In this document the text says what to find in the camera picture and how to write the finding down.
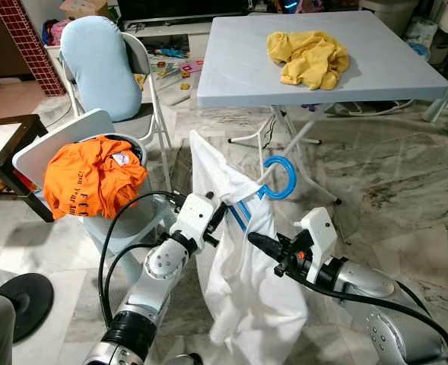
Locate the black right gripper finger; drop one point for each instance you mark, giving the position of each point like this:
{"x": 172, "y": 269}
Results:
{"x": 265, "y": 243}

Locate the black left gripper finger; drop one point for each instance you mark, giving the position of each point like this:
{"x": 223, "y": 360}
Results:
{"x": 221, "y": 213}

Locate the white shirt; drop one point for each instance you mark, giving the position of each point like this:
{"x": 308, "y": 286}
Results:
{"x": 246, "y": 304}

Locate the orange shirt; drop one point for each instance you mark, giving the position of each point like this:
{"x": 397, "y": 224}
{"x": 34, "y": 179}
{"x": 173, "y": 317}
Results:
{"x": 87, "y": 179}

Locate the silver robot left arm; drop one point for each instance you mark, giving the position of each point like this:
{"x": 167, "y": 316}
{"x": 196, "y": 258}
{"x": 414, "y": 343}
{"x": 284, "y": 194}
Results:
{"x": 163, "y": 266}

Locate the grey folding chair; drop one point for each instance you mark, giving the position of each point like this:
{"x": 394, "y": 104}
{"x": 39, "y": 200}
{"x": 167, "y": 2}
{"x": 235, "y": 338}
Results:
{"x": 144, "y": 114}

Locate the yellow shirt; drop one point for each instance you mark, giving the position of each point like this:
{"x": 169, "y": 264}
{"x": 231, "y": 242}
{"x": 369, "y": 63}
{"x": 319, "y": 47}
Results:
{"x": 307, "y": 61}

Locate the white laundry bin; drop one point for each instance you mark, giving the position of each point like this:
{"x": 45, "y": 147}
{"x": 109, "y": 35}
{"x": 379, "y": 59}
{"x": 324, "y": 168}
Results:
{"x": 64, "y": 137}

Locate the light blue cushion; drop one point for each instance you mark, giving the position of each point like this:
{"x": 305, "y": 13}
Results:
{"x": 98, "y": 68}

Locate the black round stand base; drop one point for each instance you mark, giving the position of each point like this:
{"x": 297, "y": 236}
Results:
{"x": 26, "y": 300}

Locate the dark wooden stool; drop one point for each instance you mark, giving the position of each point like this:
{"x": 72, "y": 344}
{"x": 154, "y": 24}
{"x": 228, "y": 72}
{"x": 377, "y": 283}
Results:
{"x": 33, "y": 133}

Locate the black television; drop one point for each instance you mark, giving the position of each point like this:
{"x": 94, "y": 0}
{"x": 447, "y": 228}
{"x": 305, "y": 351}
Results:
{"x": 178, "y": 9}

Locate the cardboard box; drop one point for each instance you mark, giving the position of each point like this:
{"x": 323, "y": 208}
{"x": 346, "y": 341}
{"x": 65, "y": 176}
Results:
{"x": 83, "y": 7}

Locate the red brick pattern panel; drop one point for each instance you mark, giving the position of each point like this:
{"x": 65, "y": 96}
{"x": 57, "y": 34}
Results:
{"x": 30, "y": 53}

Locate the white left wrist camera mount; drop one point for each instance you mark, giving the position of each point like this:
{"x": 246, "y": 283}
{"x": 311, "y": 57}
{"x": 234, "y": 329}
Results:
{"x": 193, "y": 217}

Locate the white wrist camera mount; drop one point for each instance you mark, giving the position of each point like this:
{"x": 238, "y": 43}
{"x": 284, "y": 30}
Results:
{"x": 319, "y": 228}
{"x": 193, "y": 217}

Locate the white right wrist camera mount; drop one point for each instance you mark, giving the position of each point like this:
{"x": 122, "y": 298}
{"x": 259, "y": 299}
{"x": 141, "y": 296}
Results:
{"x": 319, "y": 228}

